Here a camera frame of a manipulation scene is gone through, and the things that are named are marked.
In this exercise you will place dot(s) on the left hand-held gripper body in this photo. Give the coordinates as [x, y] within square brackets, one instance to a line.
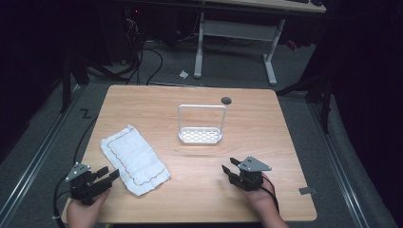
[83, 186]

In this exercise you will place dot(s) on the red object under desk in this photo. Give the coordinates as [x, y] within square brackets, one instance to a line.
[291, 45]

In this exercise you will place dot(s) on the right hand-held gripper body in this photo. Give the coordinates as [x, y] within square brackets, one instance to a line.
[249, 177]

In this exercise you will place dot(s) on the dark round table grommet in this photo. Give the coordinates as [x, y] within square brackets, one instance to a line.
[226, 100]

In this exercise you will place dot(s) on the white quilted cloth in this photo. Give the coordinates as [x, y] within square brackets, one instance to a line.
[134, 160]

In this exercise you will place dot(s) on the grey tape piece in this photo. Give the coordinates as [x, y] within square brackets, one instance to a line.
[307, 190]

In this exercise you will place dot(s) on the black metal stand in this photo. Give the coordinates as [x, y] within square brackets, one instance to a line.
[66, 85]
[324, 104]

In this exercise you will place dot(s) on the person's left hand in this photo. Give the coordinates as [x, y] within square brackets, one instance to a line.
[83, 215]

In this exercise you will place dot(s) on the white-legged wooden desk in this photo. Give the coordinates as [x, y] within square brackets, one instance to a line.
[237, 30]

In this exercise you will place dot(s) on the metal floor rail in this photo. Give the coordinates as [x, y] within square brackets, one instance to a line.
[339, 164]
[38, 158]

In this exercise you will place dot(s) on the person's right hand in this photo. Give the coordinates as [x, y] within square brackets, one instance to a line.
[262, 201]

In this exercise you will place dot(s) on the white paper scrap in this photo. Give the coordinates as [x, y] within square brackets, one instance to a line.
[183, 74]

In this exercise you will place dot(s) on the white plastic rack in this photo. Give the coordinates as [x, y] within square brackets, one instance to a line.
[199, 135]

